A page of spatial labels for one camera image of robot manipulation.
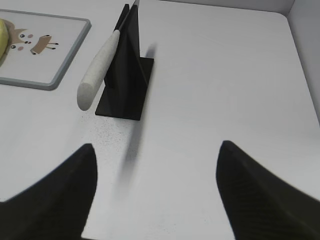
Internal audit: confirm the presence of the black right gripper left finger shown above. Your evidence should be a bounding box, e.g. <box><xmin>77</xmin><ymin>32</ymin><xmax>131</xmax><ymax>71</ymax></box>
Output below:
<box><xmin>0</xmin><ymin>143</ymin><xmax>97</xmax><ymax>240</ymax></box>

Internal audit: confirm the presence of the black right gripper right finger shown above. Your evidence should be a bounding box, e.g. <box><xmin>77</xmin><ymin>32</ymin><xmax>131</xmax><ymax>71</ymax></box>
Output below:
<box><xmin>215</xmin><ymin>140</ymin><xmax>320</xmax><ymax>240</ymax></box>

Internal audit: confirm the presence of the cleaver knife with white handle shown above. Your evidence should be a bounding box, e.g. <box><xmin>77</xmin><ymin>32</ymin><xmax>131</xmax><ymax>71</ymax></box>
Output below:
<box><xmin>77</xmin><ymin>0</ymin><xmax>140</xmax><ymax>111</ymax></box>

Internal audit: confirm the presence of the yellow plastic banana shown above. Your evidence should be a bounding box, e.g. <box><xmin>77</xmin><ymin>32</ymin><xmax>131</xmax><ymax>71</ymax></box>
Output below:
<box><xmin>0</xmin><ymin>19</ymin><xmax>9</xmax><ymax>58</ymax></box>

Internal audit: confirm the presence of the black knife stand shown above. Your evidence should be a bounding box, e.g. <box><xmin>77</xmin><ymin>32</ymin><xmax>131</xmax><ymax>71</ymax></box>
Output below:
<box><xmin>95</xmin><ymin>0</ymin><xmax>154</xmax><ymax>121</ymax></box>

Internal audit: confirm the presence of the white cutting board grey rim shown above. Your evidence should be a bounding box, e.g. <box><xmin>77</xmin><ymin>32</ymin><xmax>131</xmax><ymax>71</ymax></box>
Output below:
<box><xmin>0</xmin><ymin>9</ymin><xmax>91</xmax><ymax>91</ymax></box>

